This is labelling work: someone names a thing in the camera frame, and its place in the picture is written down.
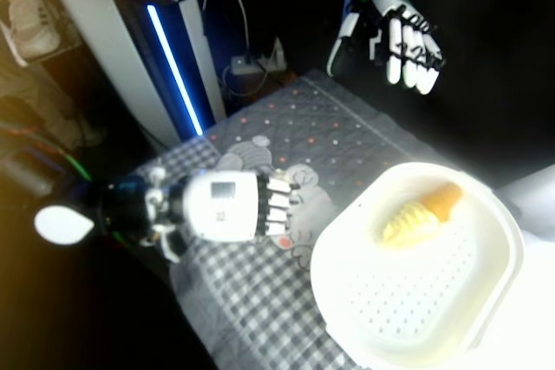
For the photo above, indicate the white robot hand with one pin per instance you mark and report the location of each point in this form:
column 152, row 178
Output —
column 392, row 1
column 221, row 207

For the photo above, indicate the yellow swirl toy ice cream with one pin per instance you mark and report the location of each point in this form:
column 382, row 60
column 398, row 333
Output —
column 416, row 218

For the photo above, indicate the white perforated plastic basket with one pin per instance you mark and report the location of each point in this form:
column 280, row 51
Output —
column 412, row 283

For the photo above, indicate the grey quilt with bear print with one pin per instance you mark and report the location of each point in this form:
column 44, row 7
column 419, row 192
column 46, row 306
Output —
column 260, row 309

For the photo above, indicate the white power strip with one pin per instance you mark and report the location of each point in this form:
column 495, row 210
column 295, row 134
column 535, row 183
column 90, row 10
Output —
column 249, row 64

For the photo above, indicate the white tower with blue light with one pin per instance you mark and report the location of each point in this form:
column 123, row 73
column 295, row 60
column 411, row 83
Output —
column 121, row 53

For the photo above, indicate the white sneaker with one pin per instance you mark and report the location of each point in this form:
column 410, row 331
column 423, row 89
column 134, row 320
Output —
column 30, row 23

